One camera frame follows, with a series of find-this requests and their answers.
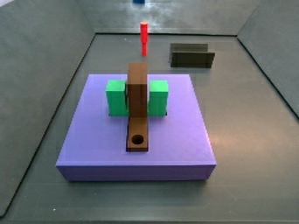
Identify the blue hexagonal peg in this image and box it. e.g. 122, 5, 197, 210
133, 0, 145, 4

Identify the black angle fixture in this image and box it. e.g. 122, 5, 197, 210
169, 43, 214, 68

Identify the right green block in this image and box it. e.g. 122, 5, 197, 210
148, 80, 168, 116

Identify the green block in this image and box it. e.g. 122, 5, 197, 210
148, 80, 168, 116
105, 80, 126, 116

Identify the brown L-shaped holder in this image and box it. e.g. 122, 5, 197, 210
125, 63, 148, 152

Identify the left green block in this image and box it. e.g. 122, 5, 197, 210
105, 80, 126, 116

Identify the purple base block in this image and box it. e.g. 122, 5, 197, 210
55, 74, 216, 181

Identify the red hexagonal peg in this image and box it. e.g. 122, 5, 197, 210
140, 21, 148, 56

